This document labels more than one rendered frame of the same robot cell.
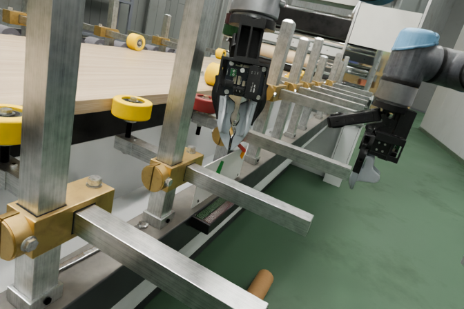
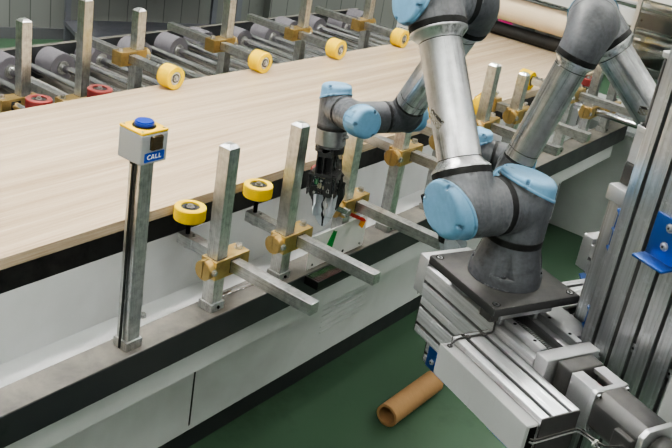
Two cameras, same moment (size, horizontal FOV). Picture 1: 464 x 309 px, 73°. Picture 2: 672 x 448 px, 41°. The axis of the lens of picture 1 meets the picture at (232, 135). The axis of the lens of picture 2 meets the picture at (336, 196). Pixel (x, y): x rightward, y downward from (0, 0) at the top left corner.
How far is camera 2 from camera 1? 1.73 m
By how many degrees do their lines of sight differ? 13
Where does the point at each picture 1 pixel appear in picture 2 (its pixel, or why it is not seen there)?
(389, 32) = not seen: outside the picture
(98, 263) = (240, 296)
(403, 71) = not seen: hidden behind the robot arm
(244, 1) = (320, 141)
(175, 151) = (287, 226)
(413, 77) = not seen: hidden behind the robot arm
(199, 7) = (298, 135)
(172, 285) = (278, 293)
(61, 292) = (223, 305)
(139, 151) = (264, 224)
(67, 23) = (231, 178)
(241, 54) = (321, 169)
